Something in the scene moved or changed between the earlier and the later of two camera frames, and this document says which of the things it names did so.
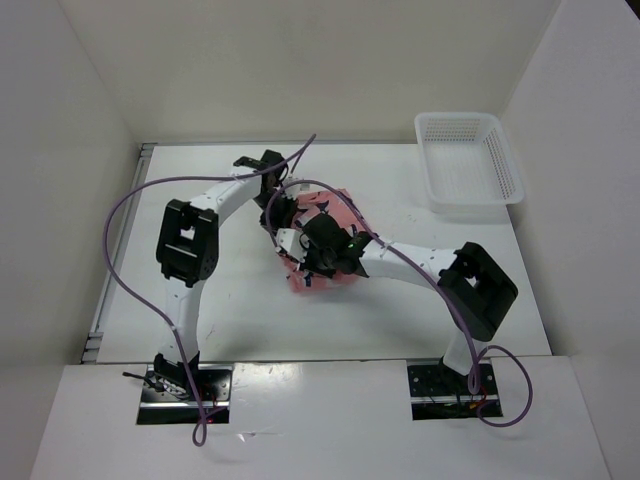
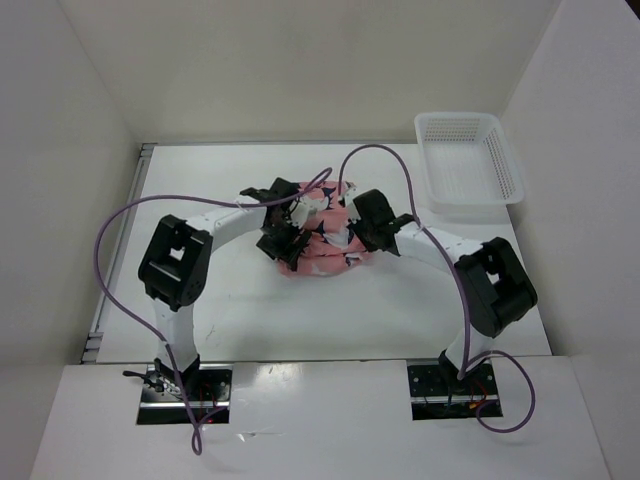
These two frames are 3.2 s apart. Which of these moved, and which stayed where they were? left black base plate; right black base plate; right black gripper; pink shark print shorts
Moved: pink shark print shorts; right black gripper
Stayed: right black base plate; left black base plate
